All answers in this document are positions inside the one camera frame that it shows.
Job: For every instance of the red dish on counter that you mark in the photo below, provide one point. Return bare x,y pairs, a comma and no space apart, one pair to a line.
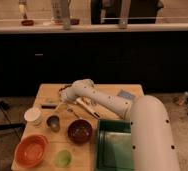
27,23

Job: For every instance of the metal cup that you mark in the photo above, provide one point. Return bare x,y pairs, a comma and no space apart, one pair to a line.
53,123

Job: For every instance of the white cup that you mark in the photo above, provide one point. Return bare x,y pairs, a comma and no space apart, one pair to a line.
33,115

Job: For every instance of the wooden spoon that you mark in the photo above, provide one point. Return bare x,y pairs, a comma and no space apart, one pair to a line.
70,110

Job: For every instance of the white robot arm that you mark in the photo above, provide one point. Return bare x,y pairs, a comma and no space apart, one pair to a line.
154,147

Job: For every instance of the orange bowl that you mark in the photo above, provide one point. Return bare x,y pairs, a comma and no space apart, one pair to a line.
30,151

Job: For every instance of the green plastic tray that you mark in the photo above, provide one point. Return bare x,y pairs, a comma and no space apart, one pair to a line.
113,149

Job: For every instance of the blue sponge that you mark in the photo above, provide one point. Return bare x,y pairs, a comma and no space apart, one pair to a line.
126,95

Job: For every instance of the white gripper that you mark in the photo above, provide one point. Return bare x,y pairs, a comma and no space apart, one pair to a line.
64,97

